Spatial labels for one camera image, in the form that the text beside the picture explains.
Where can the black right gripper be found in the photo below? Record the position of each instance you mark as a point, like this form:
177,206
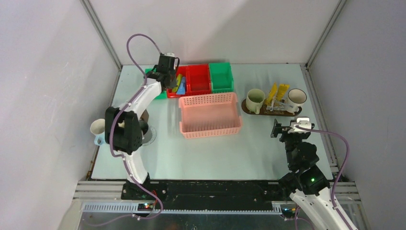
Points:
277,129

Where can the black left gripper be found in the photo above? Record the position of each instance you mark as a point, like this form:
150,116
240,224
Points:
174,83

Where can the white toothbrush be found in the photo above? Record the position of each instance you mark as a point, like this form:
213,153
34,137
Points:
280,103

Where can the white mug dark rim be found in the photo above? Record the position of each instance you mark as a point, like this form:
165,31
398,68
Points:
295,99

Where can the light green mug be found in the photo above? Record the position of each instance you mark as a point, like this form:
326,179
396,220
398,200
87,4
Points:
254,100

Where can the brown wooden toothbrush holder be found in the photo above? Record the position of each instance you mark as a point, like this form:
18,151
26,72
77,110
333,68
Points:
144,116

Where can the black mug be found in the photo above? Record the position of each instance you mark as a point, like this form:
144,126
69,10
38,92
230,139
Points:
145,130

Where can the white mug blue handle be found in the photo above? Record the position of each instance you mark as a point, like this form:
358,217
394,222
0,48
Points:
97,128

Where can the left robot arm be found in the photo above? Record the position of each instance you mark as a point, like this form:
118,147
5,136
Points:
123,132

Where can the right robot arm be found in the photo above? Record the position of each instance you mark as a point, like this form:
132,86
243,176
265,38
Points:
305,184

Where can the brown wooden oval tray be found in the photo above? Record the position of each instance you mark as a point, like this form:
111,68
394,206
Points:
261,112

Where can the red bin with toothpaste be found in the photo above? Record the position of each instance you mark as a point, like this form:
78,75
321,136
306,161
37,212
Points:
181,70

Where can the green bin with toothbrushes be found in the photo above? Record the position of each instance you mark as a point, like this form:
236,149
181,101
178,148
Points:
163,94

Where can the red bin with holder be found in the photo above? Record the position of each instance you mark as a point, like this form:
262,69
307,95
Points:
198,80

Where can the green bin far right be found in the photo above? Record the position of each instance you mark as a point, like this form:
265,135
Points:
221,77

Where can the pink perforated basket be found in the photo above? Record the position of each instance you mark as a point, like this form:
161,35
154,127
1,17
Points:
209,115

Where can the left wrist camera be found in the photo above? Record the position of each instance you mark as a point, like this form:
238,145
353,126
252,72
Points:
169,54

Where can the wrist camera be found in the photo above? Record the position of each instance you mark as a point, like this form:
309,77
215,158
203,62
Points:
301,124
169,54

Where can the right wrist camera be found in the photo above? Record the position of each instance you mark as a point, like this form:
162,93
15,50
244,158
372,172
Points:
301,124

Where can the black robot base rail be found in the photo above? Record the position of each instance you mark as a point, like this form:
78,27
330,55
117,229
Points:
211,195

